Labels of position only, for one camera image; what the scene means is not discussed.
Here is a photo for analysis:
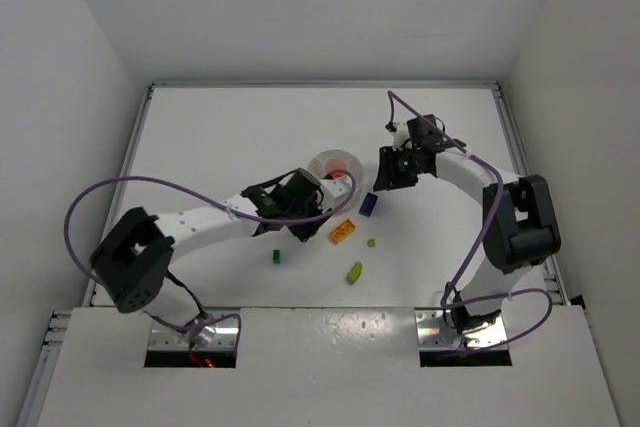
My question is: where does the yellow lego plate brick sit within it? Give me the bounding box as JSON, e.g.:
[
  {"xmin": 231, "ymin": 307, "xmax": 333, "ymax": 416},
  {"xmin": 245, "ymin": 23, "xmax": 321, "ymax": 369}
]
[{"xmin": 329, "ymin": 219, "xmax": 356, "ymax": 244}]

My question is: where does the blue lego brick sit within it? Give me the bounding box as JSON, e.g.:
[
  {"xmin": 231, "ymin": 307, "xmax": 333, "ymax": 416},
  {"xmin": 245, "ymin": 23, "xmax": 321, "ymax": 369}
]
[{"xmin": 359, "ymin": 192, "xmax": 379, "ymax": 218}]

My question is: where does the lime green curved lego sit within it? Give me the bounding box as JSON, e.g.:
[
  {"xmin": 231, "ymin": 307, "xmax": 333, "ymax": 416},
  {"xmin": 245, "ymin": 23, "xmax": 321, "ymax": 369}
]
[{"xmin": 345, "ymin": 261, "xmax": 363, "ymax": 285}]

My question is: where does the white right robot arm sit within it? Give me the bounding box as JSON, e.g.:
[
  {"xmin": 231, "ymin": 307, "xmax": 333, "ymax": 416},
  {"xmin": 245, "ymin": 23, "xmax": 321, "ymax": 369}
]
[{"xmin": 373, "ymin": 115, "xmax": 561, "ymax": 333}]

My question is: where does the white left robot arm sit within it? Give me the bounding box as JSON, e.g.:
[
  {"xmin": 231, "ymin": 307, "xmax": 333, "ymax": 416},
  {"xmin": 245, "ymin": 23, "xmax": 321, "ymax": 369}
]
[{"xmin": 90, "ymin": 169, "xmax": 325, "ymax": 332}]

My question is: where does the white round divided container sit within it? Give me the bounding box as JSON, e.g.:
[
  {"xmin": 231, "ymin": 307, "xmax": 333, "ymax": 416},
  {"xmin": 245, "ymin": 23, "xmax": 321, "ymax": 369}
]
[{"xmin": 307, "ymin": 149, "xmax": 365, "ymax": 197}]

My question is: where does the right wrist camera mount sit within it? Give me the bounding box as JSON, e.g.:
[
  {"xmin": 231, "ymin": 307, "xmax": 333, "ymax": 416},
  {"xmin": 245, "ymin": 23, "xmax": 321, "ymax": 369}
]
[{"xmin": 385, "ymin": 122, "xmax": 411, "ymax": 150}]

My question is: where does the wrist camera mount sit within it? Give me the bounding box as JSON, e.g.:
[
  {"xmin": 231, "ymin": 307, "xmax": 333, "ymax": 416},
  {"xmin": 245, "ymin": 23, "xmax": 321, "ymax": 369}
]
[
  {"xmin": 320, "ymin": 176, "xmax": 352, "ymax": 210},
  {"xmin": 385, "ymin": 122, "xmax": 411, "ymax": 150}
]

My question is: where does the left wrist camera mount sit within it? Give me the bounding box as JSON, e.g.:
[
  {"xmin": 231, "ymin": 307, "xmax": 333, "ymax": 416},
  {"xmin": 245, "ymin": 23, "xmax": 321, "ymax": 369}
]
[{"xmin": 320, "ymin": 176, "xmax": 352, "ymax": 210}]

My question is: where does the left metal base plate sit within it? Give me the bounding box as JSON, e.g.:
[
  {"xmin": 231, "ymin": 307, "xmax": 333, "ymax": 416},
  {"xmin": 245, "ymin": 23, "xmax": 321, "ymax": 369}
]
[{"xmin": 147, "ymin": 309, "xmax": 241, "ymax": 353}]

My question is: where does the metal base plate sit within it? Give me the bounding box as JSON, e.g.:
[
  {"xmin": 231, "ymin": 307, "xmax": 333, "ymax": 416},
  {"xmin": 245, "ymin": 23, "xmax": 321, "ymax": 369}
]
[
  {"xmin": 147, "ymin": 309, "xmax": 241, "ymax": 353},
  {"xmin": 415, "ymin": 309, "xmax": 507, "ymax": 353}
]

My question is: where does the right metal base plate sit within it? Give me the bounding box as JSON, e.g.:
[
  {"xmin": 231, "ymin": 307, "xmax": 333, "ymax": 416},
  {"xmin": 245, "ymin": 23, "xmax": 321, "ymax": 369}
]
[{"xmin": 415, "ymin": 309, "xmax": 507, "ymax": 353}]

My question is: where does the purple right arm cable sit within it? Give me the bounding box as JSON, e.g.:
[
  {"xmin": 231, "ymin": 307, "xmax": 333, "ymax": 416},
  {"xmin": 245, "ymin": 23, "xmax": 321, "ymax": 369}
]
[{"xmin": 386, "ymin": 91, "xmax": 554, "ymax": 352}]

